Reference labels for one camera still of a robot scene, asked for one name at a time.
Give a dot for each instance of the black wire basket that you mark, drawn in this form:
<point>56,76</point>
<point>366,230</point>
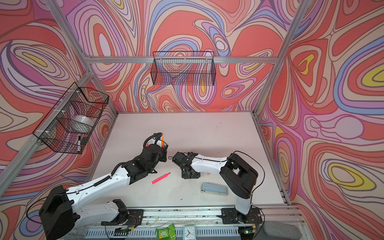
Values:
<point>183,68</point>
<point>56,133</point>

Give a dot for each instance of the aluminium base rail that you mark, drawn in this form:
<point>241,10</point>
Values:
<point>278,224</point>

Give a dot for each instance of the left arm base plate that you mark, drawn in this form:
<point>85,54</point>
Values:
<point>132,218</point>

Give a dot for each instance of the small white clock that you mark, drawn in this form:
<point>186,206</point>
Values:
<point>189,232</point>

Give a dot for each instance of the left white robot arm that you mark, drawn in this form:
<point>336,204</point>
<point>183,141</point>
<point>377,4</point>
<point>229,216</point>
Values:
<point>66,209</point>

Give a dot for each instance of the black marker in basket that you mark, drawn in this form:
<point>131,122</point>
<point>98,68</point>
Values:
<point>79,145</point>

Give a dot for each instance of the aluminium frame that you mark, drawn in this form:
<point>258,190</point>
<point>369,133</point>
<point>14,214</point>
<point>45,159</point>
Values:
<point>38,64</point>

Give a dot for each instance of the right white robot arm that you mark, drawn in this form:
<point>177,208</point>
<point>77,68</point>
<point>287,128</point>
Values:
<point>236,172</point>

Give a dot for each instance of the left black wire basket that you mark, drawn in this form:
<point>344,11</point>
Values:
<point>56,133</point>

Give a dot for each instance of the orange highlighter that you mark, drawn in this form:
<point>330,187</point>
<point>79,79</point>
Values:
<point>163,144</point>

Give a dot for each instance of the green snack packet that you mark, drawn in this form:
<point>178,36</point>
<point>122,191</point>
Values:
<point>168,233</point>

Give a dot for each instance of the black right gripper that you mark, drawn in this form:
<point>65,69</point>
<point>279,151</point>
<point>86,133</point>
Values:
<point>179,159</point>

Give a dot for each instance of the back black wire basket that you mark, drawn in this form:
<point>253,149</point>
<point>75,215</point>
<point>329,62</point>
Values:
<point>183,68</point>

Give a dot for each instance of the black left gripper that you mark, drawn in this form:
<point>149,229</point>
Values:
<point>162,151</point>

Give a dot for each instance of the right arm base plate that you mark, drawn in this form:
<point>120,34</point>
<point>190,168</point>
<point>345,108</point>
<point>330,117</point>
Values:
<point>232,216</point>

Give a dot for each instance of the grey pencil case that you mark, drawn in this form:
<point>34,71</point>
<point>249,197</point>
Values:
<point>214,189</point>

